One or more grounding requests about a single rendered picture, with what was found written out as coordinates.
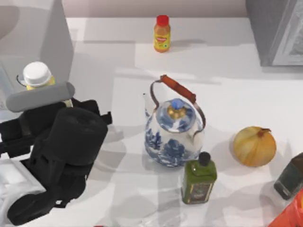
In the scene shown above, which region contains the blue and white teapot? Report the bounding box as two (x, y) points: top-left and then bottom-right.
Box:
(142, 74), (206, 168)

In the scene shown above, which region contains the orange-red container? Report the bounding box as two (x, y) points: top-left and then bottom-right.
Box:
(267, 188), (303, 227)

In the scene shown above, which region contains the green bottle with black cap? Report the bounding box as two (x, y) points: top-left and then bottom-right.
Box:
(180, 151), (218, 205)

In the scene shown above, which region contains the yellow bottle with white cap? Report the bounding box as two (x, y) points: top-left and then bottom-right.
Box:
(16, 61), (73, 108)

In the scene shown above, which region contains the yellow onion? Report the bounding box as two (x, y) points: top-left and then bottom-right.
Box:
(232, 126), (277, 168)

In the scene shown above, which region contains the dark green bottle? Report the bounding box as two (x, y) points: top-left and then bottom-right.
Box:
(273, 152), (303, 201)

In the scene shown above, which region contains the grey cabinet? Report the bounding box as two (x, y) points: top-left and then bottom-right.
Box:
(245, 0), (303, 67)

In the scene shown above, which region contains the orange bottle with red cap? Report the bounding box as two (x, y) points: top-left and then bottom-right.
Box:
(153, 15), (171, 53)

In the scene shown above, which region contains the pale framed cabinet door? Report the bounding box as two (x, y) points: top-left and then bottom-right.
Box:
(271, 0), (303, 66)

